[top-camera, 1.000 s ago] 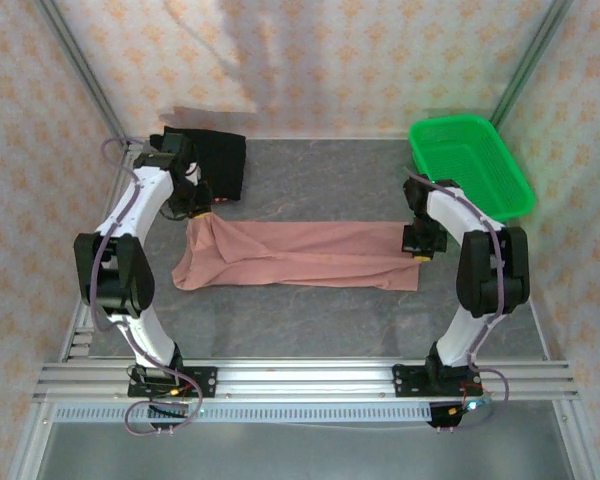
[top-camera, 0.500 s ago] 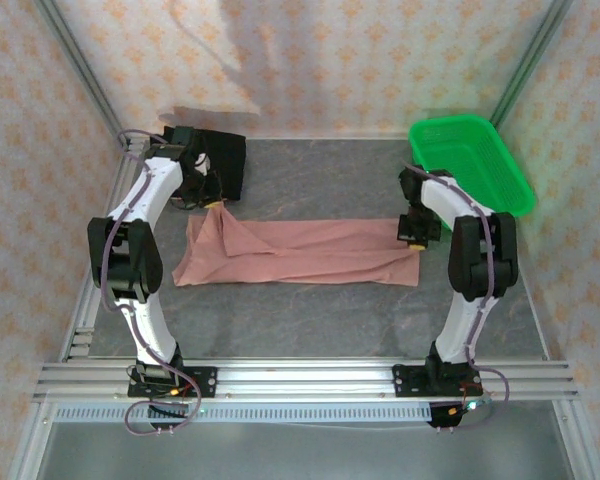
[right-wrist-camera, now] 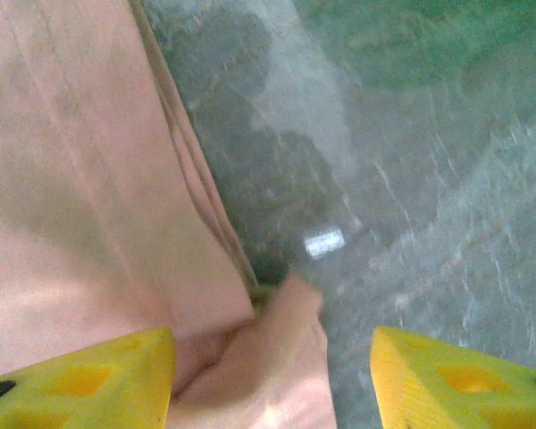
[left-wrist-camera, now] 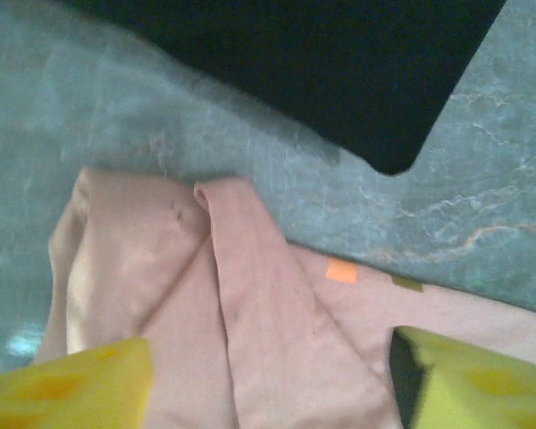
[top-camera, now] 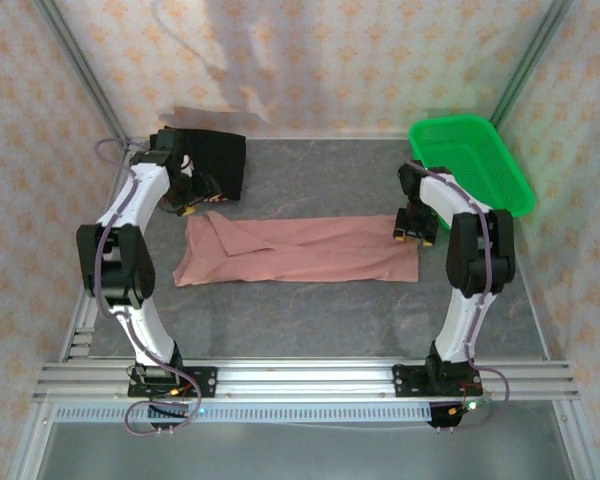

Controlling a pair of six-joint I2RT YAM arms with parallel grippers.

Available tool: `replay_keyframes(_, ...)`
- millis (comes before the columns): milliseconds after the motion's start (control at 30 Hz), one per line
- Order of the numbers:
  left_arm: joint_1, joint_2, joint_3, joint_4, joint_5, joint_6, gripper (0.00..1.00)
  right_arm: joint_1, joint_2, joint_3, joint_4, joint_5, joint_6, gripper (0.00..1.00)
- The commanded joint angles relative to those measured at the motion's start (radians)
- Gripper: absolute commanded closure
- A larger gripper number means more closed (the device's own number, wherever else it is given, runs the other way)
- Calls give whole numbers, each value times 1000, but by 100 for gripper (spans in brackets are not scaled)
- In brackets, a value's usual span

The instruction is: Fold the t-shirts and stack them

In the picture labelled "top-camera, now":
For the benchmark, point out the pink t-shirt with pixel print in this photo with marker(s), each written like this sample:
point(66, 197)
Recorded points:
point(305, 255)

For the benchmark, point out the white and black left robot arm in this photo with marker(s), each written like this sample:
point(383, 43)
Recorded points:
point(135, 200)

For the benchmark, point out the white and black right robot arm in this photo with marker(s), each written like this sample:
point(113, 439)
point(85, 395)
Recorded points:
point(460, 330)

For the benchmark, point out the red and white folded t-shirt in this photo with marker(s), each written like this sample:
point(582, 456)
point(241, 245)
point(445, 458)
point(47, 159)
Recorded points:
point(225, 199)

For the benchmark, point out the black folded t-shirt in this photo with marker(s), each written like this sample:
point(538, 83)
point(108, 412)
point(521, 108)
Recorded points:
point(225, 160)

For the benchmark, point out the green plastic mesh basket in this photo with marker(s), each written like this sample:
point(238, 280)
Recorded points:
point(475, 150)

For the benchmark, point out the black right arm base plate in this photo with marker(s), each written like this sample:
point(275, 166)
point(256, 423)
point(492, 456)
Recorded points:
point(410, 382)

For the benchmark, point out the aluminium frame post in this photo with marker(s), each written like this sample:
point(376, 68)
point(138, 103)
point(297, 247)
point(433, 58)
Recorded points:
point(527, 60)
point(80, 65)

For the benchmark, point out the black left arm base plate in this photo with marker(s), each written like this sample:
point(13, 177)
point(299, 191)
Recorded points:
point(205, 382)

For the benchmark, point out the aluminium front rail beam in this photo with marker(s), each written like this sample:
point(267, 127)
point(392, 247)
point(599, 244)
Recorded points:
point(305, 380)

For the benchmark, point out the aluminium lower frame bar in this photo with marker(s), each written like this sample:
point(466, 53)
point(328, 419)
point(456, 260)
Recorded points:
point(577, 440)
point(30, 440)

